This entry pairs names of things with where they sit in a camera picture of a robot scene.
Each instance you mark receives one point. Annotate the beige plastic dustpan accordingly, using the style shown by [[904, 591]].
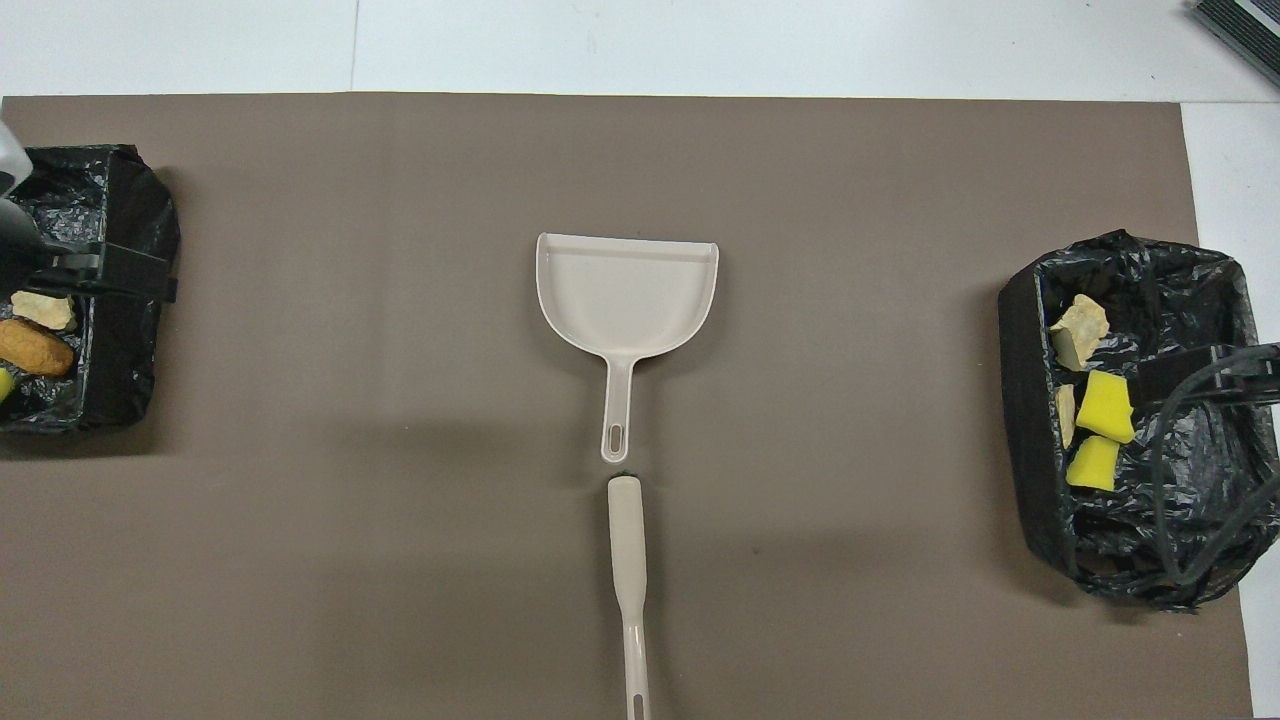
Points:
[[625, 290]]

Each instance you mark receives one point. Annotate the brown bread roll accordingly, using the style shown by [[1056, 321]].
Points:
[[35, 348]]

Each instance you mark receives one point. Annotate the black bag lined bin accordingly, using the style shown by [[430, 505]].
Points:
[[130, 330], [1030, 450]]

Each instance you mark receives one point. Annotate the notched yellow sponge piece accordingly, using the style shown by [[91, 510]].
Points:
[[4, 384]]

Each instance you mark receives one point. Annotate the pale bread piece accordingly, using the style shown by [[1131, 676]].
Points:
[[1080, 330]]

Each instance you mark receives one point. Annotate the striped orange croissant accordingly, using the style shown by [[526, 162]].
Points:
[[45, 308], [1066, 415]]

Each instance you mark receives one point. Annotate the brown paper table mat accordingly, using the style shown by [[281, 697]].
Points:
[[700, 150]]

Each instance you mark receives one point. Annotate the dark ribbed device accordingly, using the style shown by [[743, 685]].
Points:
[[1250, 30]]

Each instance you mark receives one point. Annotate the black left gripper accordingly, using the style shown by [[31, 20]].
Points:
[[18, 250]]

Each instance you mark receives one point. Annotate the beige hand brush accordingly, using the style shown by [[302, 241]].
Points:
[[627, 530]]

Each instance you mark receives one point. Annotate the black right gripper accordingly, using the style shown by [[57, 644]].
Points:
[[1255, 368]]

